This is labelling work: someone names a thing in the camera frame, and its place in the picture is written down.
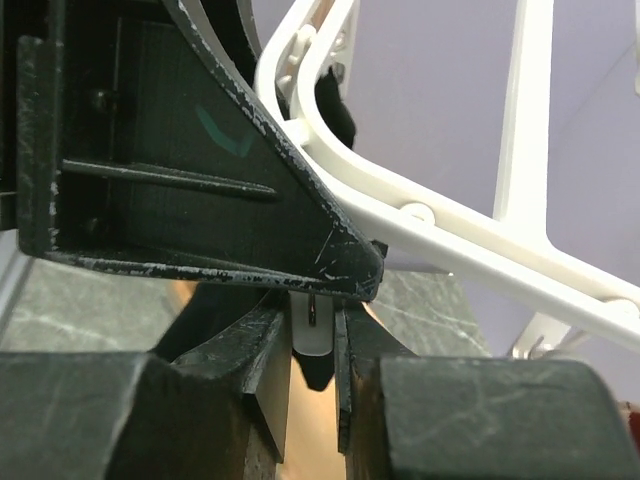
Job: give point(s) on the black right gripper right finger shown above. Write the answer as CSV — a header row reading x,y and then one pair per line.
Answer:
x,y
402,416

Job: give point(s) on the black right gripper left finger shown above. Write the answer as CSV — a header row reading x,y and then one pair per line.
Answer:
x,y
218,412

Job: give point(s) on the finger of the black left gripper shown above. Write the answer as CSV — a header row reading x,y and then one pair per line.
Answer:
x,y
141,149

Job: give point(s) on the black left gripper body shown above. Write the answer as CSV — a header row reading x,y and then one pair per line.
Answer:
x,y
10,100

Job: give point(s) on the white plastic clothes peg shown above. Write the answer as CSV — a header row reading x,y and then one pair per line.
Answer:
x,y
312,321

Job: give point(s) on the white plastic clip hanger frame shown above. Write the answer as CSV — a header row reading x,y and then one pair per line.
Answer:
x,y
498,140

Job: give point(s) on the wooden clothes rack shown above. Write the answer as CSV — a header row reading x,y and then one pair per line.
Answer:
x,y
312,440

